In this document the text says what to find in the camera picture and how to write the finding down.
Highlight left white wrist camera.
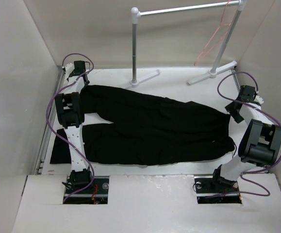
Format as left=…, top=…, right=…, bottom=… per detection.
left=62, top=63, right=74, bottom=73

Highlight black trousers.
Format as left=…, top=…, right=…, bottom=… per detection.
left=50, top=83, right=235, bottom=166

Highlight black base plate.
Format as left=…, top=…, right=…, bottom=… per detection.
left=193, top=176, right=242, bottom=204
left=63, top=176, right=110, bottom=205

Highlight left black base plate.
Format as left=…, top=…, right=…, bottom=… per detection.
left=63, top=176, right=110, bottom=205

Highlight white clothes rack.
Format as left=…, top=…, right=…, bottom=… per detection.
left=130, top=0, right=247, bottom=88

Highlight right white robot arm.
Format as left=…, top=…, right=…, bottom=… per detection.
left=210, top=85, right=281, bottom=192

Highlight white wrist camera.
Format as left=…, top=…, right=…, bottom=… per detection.
left=62, top=63, right=74, bottom=73
left=254, top=95, right=264, bottom=105

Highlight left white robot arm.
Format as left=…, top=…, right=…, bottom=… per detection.
left=55, top=61, right=94, bottom=194

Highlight pink wire hanger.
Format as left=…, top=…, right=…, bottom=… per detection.
left=194, top=0, right=231, bottom=66

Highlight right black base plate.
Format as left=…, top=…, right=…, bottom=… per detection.
left=193, top=176, right=242, bottom=204

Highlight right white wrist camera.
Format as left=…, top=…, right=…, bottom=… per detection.
left=254, top=95, right=264, bottom=105

